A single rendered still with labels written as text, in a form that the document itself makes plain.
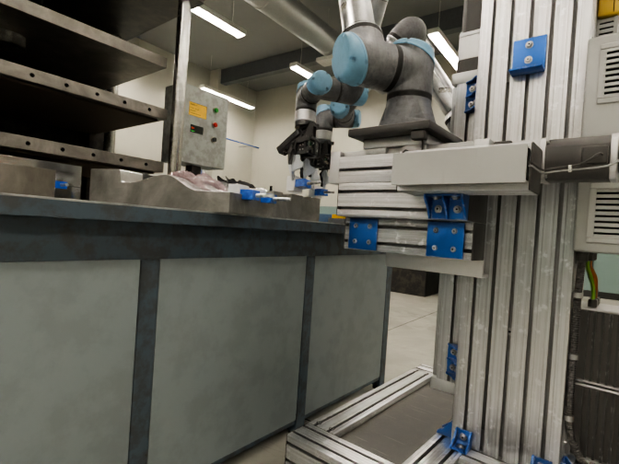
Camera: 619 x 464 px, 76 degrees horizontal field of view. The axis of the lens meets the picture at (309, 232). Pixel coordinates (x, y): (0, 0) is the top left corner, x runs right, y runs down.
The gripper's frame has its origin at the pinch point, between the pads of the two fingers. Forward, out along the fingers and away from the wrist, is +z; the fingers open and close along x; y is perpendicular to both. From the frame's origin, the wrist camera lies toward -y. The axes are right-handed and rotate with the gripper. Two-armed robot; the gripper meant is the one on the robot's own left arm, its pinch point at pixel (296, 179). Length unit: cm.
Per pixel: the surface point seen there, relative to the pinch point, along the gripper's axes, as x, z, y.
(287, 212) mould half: -2.8, 12.4, -0.6
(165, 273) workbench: -47, 36, -3
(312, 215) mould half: 11.3, 11.2, 0.1
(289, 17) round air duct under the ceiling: 272, -322, -245
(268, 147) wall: 629, -305, -593
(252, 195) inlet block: -32.0, 13.8, 10.5
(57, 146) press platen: -46, -10, -82
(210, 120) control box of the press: 25, -48, -82
